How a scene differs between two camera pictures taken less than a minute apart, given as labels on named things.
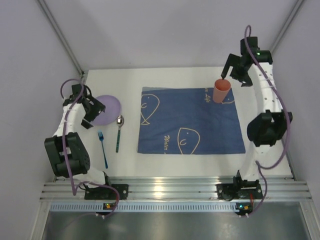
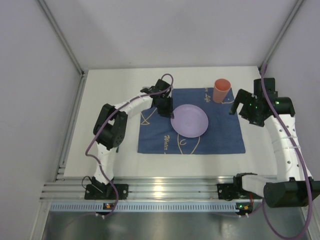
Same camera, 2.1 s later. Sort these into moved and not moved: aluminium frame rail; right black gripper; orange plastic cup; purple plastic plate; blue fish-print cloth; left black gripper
Moved: right black gripper; left black gripper; purple plastic plate
Not moved: blue fish-print cloth; aluminium frame rail; orange plastic cup
